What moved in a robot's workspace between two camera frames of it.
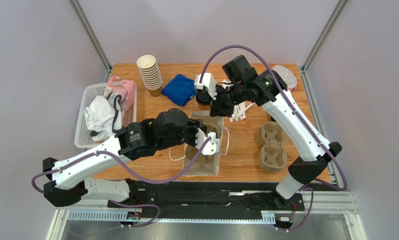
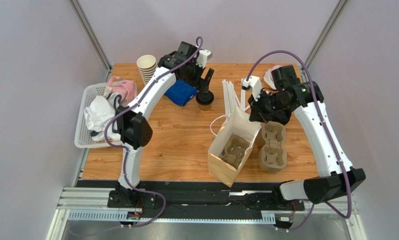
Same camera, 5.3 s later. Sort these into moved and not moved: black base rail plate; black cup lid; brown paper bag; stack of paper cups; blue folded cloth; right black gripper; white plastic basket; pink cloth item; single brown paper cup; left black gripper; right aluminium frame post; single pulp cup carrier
Moved: right black gripper; single pulp cup carrier; brown paper bag; left black gripper
Not moved: white plastic basket; black base rail plate; black cup lid; stack of paper cups; blue folded cloth; pink cloth item; single brown paper cup; right aluminium frame post
